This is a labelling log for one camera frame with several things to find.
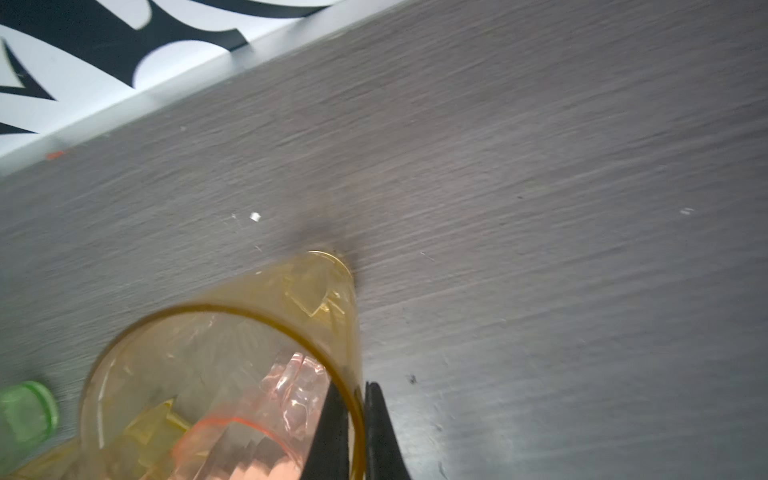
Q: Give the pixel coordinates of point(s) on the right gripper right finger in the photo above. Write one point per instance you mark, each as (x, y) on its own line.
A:
(384, 460)

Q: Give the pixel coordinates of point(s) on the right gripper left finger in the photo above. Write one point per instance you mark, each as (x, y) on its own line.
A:
(328, 457)

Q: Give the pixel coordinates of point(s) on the tall amber glass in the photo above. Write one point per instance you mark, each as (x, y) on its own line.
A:
(163, 373)

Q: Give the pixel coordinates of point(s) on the short green glass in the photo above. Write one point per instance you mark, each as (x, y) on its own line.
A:
(29, 417)

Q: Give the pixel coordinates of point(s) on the short pink glass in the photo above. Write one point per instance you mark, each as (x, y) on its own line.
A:
(255, 426)

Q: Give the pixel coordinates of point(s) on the short amber glass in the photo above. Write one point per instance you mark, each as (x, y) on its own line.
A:
(58, 463)

